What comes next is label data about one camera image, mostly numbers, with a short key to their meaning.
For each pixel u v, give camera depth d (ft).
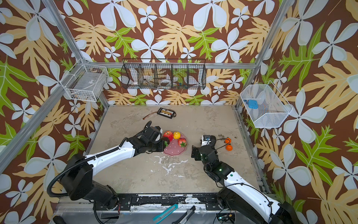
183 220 2.26
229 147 3.15
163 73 3.21
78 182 1.40
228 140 3.26
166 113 3.76
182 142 3.02
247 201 1.59
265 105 2.76
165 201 2.46
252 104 2.83
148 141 2.14
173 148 3.12
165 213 2.33
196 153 2.35
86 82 2.83
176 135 3.14
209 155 1.88
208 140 2.21
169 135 3.06
